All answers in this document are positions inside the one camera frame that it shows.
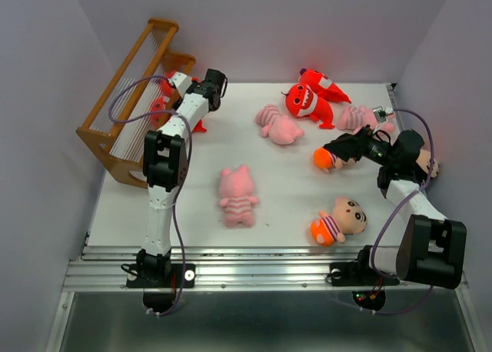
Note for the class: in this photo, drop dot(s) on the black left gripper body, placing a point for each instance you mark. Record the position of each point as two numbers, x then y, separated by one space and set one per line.
217 106

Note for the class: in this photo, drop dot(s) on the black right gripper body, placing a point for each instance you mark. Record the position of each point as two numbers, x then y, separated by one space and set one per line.
367 146

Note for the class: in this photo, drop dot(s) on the red shark plush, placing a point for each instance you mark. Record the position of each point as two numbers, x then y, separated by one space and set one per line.
164 87
158 118
323 86
302 102

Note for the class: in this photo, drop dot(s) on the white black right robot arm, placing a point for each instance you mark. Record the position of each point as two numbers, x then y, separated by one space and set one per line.
432 247

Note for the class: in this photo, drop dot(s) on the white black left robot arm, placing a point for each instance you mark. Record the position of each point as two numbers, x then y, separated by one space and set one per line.
165 167

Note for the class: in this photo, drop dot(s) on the wooden tiered shelf rack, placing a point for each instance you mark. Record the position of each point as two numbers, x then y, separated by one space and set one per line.
115 128

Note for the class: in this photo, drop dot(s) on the pink striped pig plush right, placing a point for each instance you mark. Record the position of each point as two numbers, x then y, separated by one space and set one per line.
353 118

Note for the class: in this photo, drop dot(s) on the pink striped pig plush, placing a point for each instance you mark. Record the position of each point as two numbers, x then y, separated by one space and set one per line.
236 189
353 118
279 128

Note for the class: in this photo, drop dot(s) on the boy doll orange pants middle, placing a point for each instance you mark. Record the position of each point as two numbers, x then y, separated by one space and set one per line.
327 161

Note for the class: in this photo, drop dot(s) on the boy doll orange pants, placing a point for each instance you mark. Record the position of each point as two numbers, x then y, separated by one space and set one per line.
425 165
327 161
347 218

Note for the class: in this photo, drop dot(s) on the boy doll orange pants right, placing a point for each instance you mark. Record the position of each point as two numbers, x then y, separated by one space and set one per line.
425 165

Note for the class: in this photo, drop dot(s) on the boy doll orange pants front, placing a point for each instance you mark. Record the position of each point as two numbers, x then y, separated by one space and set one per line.
347 218

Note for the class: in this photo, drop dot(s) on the pink striped pig plush back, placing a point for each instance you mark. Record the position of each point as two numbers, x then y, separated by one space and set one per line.
279 128

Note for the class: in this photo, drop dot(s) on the pink striped pig plush front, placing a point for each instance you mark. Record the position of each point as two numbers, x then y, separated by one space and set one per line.
236 189

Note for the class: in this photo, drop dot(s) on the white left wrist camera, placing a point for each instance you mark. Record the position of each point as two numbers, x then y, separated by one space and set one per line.
181 82

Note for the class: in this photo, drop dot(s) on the aluminium front mounting rail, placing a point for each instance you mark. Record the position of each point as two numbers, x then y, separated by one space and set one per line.
98 269

